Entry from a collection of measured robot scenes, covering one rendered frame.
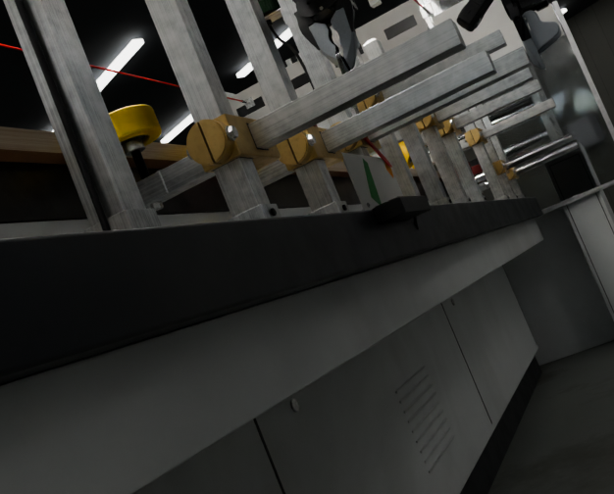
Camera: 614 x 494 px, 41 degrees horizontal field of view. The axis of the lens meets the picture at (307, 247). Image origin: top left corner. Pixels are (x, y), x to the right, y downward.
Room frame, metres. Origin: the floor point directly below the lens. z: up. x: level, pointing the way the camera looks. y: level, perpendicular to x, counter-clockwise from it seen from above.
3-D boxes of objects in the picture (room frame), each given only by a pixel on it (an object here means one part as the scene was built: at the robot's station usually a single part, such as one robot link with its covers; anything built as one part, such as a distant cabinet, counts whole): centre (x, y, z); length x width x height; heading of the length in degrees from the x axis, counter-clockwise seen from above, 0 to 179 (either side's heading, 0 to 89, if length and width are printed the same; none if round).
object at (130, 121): (1.00, 0.15, 0.85); 0.08 x 0.08 x 0.11
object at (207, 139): (0.93, 0.03, 0.81); 0.14 x 0.06 x 0.05; 159
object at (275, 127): (0.93, -0.03, 0.80); 0.44 x 0.03 x 0.04; 69
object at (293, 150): (1.17, -0.06, 0.81); 0.14 x 0.06 x 0.05; 159
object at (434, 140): (2.08, -0.41, 0.89); 0.04 x 0.04 x 0.48; 69
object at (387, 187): (1.34, -0.15, 0.75); 0.26 x 0.01 x 0.10; 159
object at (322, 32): (1.25, -0.16, 0.96); 0.06 x 0.03 x 0.09; 159
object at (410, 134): (1.85, -0.32, 0.89); 0.04 x 0.04 x 0.48; 69
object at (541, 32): (1.28, -0.47, 0.86); 0.06 x 0.03 x 0.09; 69
